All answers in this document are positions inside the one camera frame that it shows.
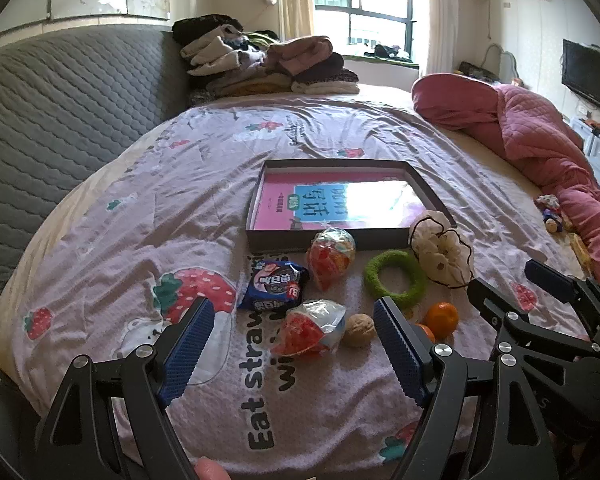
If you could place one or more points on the brown walnut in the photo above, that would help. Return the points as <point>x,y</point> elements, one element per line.
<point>358,331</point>

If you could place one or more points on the strawberry print bedsheet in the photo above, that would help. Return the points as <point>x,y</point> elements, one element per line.
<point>180,185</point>

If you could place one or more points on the window with dark frame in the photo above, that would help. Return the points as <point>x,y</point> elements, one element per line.
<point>380,25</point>

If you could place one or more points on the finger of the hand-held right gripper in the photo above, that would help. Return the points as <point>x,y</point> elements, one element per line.
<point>547,276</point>
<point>495,302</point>

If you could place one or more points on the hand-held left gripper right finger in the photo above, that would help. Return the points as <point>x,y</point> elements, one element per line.
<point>399,355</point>

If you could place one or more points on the dark crumpled clothes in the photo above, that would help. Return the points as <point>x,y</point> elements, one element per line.
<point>387,52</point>

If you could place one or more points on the small toy figure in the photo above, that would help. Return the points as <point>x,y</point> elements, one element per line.
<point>552,221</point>

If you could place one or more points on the person's left hand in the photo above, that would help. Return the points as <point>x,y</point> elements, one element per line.
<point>210,470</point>

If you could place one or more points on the cream scrunchie with black trim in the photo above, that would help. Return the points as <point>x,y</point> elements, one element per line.
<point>440,255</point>

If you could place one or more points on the blue cookie packet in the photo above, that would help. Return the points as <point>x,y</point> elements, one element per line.
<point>275,285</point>

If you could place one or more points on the orange mandarin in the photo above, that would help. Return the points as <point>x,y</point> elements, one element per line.
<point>442,319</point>
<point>426,334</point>

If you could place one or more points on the grey shallow cardboard box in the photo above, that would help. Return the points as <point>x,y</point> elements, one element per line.
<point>280,242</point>

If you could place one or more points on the pile of folded clothes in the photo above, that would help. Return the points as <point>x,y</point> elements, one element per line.
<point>260,70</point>

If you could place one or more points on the green cushion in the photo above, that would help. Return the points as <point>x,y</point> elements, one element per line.
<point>360,61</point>

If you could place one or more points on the dark bag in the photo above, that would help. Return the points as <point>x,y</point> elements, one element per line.
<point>477,71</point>

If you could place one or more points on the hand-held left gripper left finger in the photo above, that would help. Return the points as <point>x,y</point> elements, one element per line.
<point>190,352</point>

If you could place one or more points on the pink quilted blanket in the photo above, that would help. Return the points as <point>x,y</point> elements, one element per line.
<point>530,135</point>

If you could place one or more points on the clear bag of red candy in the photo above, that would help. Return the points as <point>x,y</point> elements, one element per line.
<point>330,260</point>
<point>305,330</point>

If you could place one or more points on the black flat television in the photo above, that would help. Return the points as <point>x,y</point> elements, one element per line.
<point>590,75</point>

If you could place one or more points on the cream curtain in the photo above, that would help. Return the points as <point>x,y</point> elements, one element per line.
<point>297,0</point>
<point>440,20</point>

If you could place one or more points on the grey quilted headboard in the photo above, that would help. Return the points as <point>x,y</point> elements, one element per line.
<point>55,135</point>

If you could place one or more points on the beige bed mattress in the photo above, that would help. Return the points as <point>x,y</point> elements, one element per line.
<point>505,180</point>

